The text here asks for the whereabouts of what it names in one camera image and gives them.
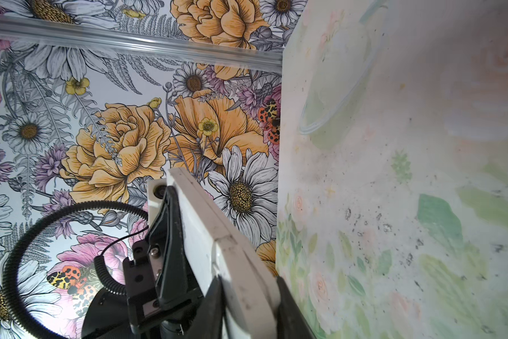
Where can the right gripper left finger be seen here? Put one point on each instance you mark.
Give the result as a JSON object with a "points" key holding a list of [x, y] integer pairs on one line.
{"points": [[208, 323]]}

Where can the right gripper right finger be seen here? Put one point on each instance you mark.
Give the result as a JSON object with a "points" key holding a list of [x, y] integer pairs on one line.
{"points": [[291, 323]]}

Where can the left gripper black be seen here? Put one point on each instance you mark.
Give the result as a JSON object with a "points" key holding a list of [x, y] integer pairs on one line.
{"points": [[159, 296]]}

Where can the white remote control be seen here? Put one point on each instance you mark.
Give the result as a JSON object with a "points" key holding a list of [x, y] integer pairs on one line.
{"points": [[214, 247]]}

